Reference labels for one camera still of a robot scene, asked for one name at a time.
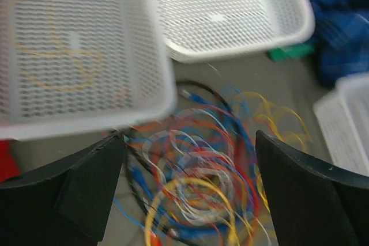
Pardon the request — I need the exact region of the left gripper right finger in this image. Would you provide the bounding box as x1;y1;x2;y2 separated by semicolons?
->
255;130;368;245

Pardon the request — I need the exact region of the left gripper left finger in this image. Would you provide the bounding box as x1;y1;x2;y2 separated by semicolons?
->
1;132;125;245

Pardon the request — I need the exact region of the thin yellow wire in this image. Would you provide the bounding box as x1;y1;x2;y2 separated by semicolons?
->
233;92;314;212

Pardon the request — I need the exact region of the red patterned cloth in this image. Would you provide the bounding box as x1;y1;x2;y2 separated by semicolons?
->
0;141;20;182

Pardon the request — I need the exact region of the right white plastic basket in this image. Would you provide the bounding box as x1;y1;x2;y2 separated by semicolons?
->
313;73;368;176

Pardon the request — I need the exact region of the white plastic basket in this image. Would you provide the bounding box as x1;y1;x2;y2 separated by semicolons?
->
313;73;368;176
157;0;315;63
1;0;177;141

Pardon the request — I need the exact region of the left white plastic basket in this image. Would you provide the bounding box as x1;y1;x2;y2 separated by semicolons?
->
1;0;177;141

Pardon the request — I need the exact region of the green cloth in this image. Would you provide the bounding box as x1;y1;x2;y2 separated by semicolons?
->
267;41;315;62

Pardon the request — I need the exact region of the blue plaid cloth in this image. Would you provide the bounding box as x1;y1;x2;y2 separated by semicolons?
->
310;0;368;87

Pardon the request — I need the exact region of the middle white plastic basket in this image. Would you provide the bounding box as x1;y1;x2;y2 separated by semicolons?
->
157;0;315;63

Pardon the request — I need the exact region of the thin white wire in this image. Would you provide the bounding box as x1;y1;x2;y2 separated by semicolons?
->
142;107;272;246

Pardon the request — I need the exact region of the thick red ethernet cable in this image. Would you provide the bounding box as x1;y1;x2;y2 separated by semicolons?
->
149;130;260;246

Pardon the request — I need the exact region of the black cable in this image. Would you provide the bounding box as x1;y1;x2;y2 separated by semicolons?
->
123;80;231;246

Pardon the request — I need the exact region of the thick blue ethernet cable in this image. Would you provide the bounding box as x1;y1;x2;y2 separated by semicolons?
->
126;89;254;238

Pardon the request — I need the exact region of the thick yellow ethernet cable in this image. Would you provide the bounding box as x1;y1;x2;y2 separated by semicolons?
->
144;176;240;246

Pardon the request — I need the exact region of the thin blue wire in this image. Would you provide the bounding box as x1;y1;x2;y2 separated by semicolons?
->
112;84;260;229

